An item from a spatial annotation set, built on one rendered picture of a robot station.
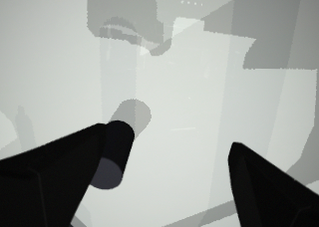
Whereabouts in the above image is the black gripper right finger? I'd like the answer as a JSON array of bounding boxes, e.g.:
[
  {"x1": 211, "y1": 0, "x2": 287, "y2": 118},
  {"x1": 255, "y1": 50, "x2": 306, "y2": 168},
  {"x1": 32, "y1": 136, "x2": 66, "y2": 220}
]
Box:
[{"x1": 228, "y1": 141, "x2": 319, "y2": 227}]

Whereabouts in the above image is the black cylinder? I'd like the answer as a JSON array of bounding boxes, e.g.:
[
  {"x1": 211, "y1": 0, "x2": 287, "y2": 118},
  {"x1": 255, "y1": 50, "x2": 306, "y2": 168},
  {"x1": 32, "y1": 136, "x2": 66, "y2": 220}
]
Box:
[{"x1": 91, "y1": 120, "x2": 135, "y2": 189}]

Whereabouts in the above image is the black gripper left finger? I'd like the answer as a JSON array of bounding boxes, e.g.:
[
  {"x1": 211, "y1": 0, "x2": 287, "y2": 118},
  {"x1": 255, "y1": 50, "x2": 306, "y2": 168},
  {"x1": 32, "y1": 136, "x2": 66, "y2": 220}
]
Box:
[{"x1": 0, "y1": 123, "x2": 107, "y2": 227}]

